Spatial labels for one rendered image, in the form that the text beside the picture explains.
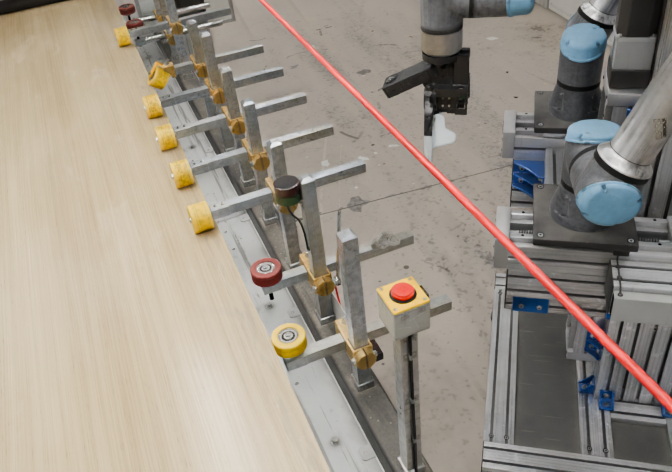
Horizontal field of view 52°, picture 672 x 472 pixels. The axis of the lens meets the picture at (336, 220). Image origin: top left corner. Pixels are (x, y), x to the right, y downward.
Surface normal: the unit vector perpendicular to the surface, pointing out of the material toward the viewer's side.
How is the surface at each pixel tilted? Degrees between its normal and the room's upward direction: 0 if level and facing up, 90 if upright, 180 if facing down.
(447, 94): 90
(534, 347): 0
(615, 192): 97
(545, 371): 0
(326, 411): 0
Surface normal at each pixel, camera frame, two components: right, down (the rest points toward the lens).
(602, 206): -0.15, 0.70
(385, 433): -0.10, -0.79
